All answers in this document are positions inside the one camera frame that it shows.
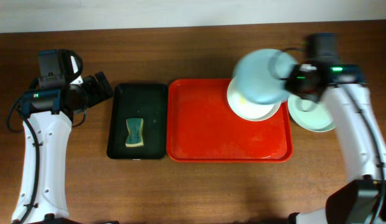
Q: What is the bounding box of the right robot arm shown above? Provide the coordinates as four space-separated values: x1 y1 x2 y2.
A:
285 33 386 224

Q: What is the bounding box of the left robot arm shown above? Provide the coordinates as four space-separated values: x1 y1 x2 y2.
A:
10 49 114 223

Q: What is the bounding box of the black plastic tray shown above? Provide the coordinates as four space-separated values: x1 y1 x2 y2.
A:
107 83 168 159

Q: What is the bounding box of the white cream plate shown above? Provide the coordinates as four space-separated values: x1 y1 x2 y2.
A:
227 78 281 121

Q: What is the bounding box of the red plastic tray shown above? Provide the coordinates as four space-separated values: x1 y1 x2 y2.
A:
166 78 293 162

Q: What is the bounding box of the mint green plate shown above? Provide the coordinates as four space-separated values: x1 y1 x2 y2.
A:
287 95 336 133

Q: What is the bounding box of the green yellow sponge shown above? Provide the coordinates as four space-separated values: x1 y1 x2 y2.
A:
126 118 144 147

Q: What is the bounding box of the light blue plate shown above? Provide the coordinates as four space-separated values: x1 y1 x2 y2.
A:
232 49 298 105

